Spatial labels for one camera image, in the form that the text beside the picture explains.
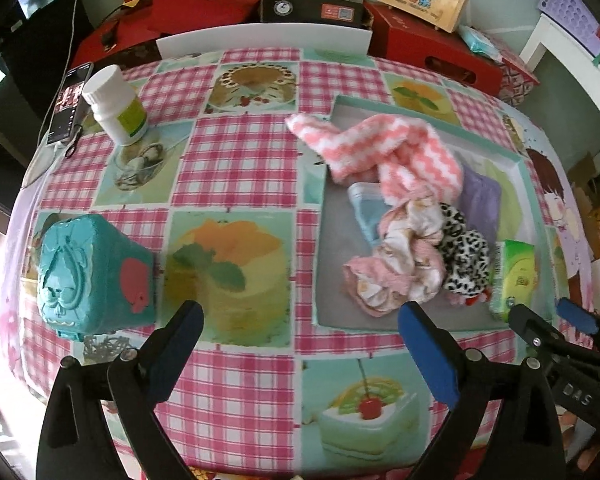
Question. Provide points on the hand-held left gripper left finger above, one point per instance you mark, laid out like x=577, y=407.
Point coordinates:
x=180, y=340

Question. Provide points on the blue face mask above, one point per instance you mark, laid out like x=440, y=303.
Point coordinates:
x=367, y=210

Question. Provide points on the purple cloth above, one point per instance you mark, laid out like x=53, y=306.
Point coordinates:
x=482, y=192

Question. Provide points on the red carton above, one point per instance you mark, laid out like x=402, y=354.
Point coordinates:
x=415, y=40

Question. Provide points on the red pipe cleaner toy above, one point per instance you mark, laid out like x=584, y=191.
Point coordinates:
x=467, y=301

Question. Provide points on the pink floral scrunchie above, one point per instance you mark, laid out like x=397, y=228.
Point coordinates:
x=405, y=265

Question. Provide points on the leopard print scrunchie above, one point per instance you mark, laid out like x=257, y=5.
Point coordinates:
x=465, y=255

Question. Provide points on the teal rimmed tray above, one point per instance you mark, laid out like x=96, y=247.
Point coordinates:
x=340, y=270

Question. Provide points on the pink plaid tablecloth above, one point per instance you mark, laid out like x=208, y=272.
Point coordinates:
x=240, y=385

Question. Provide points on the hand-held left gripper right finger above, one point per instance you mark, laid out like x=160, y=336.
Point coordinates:
x=430, y=355

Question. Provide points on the green tissue pack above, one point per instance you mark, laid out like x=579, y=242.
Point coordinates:
x=517, y=275

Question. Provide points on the teal plastic toy case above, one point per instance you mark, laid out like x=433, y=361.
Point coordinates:
x=90, y=280

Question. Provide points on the white pill bottle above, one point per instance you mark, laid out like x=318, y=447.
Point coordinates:
x=120, y=115

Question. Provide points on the white side table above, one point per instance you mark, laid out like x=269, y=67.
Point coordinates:
x=535, y=40

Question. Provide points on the black cardboard box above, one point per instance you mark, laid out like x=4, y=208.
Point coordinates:
x=310, y=10

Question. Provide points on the red bag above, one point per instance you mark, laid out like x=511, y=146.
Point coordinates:
x=195, y=0

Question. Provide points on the red patterned box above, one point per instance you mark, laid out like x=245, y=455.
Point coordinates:
x=517, y=77

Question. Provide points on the black smartphone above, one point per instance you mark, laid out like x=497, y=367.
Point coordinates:
x=67, y=105

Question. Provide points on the purple dotted board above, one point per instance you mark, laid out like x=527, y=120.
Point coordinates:
x=570, y=5

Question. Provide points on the pink white striped fluffy sock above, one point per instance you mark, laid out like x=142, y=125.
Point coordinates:
x=405, y=145

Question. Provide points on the light blue wipes pack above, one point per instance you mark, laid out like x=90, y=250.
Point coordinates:
x=480, y=42

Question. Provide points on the light green cloth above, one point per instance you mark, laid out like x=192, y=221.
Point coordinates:
x=510, y=200

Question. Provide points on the black cabinet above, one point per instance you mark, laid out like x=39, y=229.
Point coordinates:
x=30, y=60

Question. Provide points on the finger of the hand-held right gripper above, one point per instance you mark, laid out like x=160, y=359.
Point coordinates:
x=577, y=315
x=537, y=335

